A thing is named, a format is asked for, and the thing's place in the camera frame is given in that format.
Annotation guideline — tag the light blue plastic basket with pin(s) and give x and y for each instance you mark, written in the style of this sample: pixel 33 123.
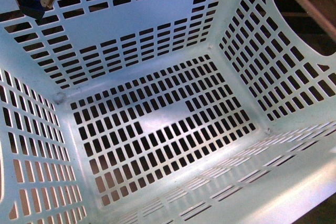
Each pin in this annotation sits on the light blue plastic basket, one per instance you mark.
pixel 165 111

